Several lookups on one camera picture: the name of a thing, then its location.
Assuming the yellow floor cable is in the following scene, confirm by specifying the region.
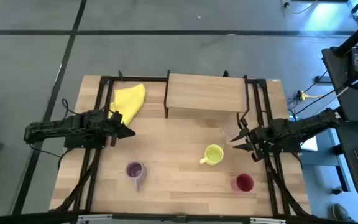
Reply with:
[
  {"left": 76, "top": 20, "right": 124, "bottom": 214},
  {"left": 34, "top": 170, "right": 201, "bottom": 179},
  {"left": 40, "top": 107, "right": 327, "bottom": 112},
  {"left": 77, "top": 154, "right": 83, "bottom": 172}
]
[{"left": 300, "top": 91, "right": 326, "bottom": 101}]

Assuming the yellow-green mug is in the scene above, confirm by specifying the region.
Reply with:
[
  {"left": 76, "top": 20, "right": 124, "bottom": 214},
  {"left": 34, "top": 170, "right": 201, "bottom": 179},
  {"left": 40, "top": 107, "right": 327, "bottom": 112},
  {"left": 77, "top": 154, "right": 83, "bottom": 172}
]
[{"left": 198, "top": 144, "right": 225, "bottom": 166}]

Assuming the black metal table frame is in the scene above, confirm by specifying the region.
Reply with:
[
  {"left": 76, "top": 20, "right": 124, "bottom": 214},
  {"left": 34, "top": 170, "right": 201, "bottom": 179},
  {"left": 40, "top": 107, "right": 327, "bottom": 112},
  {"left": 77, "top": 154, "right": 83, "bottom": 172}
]
[{"left": 50, "top": 70, "right": 312, "bottom": 218}]

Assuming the dark grey desk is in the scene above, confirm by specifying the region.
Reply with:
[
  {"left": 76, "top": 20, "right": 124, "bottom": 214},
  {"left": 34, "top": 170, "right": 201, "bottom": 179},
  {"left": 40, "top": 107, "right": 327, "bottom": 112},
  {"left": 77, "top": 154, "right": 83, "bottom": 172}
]
[{"left": 321, "top": 46, "right": 358, "bottom": 196}]

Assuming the purple ribbed mug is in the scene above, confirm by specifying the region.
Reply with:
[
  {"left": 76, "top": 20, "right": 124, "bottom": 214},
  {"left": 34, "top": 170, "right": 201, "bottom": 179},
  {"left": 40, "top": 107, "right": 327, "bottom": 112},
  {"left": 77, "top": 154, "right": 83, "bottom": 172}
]
[{"left": 125, "top": 161, "right": 148, "bottom": 193}]

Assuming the yellow cloth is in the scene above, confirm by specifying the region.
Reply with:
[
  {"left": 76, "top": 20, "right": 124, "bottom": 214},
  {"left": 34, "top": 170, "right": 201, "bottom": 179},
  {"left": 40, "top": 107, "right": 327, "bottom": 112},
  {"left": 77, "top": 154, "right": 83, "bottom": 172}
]
[{"left": 108, "top": 83, "right": 147, "bottom": 127}]

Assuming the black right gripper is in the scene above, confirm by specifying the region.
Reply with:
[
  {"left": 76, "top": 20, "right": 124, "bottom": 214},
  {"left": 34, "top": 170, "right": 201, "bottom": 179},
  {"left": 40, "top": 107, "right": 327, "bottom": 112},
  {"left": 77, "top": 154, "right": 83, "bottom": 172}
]
[{"left": 230, "top": 125, "right": 272, "bottom": 162}]

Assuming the black diagonal pole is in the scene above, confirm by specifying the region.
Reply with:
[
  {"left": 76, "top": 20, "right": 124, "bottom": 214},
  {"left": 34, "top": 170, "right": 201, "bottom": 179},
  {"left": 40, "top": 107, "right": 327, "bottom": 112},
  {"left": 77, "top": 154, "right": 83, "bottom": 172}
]
[{"left": 334, "top": 12, "right": 358, "bottom": 57}]

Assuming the white box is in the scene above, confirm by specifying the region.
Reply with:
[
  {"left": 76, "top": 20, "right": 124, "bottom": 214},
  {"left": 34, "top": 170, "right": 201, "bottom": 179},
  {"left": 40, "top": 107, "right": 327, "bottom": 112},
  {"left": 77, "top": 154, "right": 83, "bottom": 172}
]
[{"left": 299, "top": 136, "right": 319, "bottom": 152}]

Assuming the black front crossbar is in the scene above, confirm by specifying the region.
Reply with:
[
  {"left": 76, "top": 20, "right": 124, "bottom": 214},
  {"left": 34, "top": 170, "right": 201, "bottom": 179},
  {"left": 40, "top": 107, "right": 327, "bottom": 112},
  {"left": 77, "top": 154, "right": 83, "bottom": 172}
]
[{"left": 0, "top": 211, "right": 358, "bottom": 224}]

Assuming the red cup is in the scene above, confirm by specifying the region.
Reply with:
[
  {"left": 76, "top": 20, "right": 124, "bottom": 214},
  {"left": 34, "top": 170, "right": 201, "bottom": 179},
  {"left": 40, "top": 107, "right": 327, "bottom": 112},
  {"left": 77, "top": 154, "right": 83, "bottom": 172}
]
[{"left": 230, "top": 173, "right": 255, "bottom": 193}]

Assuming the floor cable with plug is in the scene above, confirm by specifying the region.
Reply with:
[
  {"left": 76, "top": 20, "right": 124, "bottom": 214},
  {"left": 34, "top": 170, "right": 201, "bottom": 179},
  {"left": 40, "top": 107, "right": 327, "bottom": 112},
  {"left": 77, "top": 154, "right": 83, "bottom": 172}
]
[{"left": 280, "top": 0, "right": 318, "bottom": 15}]

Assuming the wooden shelf with black legs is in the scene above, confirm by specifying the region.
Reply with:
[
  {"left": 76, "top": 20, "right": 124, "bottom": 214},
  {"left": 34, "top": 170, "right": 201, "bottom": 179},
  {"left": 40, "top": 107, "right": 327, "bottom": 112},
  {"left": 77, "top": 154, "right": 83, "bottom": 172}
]
[{"left": 163, "top": 69, "right": 250, "bottom": 124}]

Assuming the person's shoe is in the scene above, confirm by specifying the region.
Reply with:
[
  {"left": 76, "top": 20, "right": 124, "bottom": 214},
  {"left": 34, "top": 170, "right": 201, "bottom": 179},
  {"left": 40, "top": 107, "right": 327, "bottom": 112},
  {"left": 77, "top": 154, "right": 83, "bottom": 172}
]
[{"left": 331, "top": 203, "right": 356, "bottom": 223}]

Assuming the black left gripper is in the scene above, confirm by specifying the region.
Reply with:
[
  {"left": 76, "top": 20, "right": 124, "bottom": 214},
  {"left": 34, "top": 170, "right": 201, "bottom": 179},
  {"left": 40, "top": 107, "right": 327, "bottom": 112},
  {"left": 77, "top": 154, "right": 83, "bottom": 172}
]
[{"left": 99, "top": 109, "right": 135, "bottom": 147}]

